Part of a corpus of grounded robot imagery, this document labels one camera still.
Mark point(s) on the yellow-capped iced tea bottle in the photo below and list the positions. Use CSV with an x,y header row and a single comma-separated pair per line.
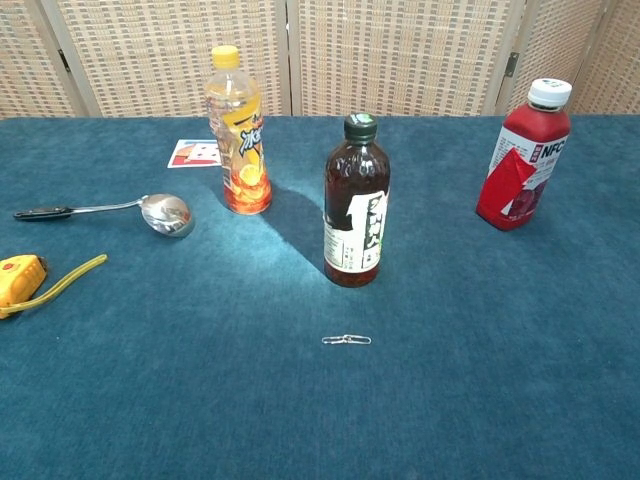
x,y
247,190

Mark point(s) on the red juice bottle white cap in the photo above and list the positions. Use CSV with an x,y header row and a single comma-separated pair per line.
x,y
530,130

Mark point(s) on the dark tea bottle green cap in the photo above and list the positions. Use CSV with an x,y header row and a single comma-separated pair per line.
x,y
350,200

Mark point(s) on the silver paper clip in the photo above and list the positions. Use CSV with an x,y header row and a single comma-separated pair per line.
x,y
361,340
331,340

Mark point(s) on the playing card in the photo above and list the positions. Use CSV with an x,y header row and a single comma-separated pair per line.
x,y
195,153

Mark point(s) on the blue felt table cover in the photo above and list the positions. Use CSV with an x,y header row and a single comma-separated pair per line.
x,y
200,400

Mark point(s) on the woven folding screen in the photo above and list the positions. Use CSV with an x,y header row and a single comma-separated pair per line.
x,y
150,50

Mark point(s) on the yellow tape measure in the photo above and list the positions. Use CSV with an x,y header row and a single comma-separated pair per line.
x,y
17,280

